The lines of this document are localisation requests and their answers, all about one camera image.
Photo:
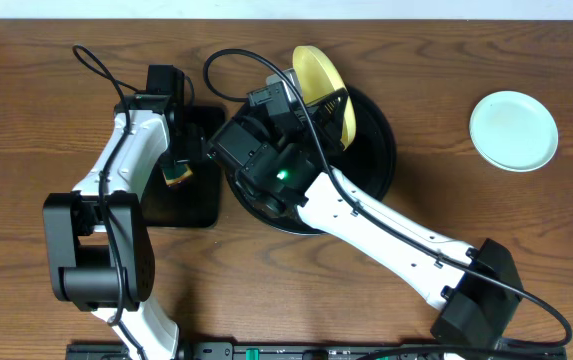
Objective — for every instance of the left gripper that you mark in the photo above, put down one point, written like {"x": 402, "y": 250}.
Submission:
{"x": 177, "y": 163}

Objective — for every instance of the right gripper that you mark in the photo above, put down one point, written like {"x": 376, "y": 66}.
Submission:
{"x": 328, "y": 128}

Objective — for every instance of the green yellow sponge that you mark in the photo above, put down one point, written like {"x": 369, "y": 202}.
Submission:
{"x": 176, "y": 173}

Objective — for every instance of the yellow plate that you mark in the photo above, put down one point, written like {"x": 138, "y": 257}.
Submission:
{"x": 318, "y": 77}

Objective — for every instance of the mint plate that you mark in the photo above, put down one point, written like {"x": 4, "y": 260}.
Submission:
{"x": 513, "y": 131}

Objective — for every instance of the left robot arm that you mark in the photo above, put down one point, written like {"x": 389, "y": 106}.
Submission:
{"x": 99, "y": 251}

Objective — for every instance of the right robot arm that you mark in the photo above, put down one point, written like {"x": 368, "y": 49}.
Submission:
{"x": 278, "y": 155}

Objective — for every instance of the black rectangular tray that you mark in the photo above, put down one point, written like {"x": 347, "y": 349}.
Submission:
{"x": 194, "y": 203}

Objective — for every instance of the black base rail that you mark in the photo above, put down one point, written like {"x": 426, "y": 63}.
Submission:
{"x": 229, "y": 351}

